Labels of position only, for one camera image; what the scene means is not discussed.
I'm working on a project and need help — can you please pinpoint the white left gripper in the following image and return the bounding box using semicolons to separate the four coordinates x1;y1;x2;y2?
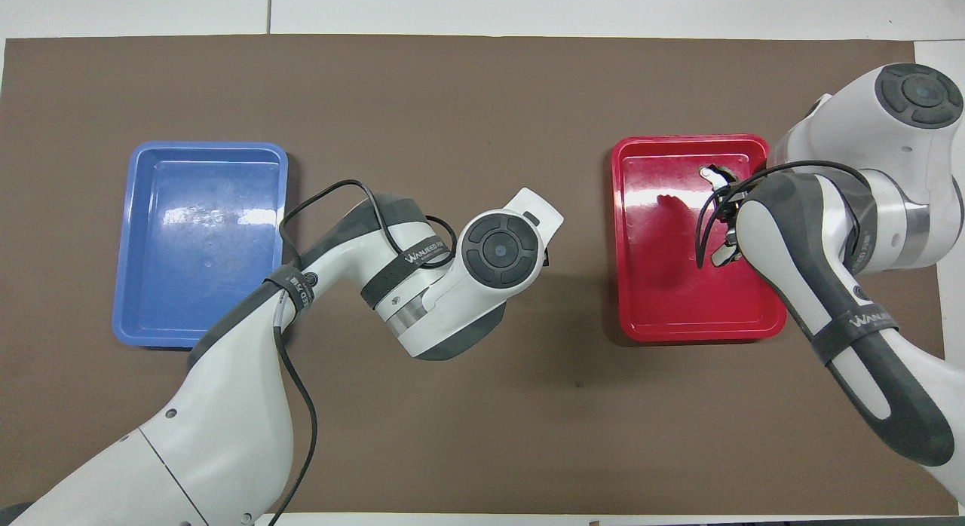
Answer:
507;188;565;249

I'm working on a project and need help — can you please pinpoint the curved brake shoe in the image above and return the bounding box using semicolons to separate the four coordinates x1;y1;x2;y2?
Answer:
699;166;747;268

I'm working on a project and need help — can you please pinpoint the red plastic tray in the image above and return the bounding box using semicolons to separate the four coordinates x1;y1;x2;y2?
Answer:
611;134;787;343

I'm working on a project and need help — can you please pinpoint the brown table mat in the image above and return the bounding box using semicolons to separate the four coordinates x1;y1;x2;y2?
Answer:
0;34;960;515

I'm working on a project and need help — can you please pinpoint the blue plastic tray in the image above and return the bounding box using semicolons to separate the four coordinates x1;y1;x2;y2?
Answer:
112;141;290;350

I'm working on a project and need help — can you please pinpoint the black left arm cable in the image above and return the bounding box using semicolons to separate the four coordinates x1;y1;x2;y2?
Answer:
273;179;458;526

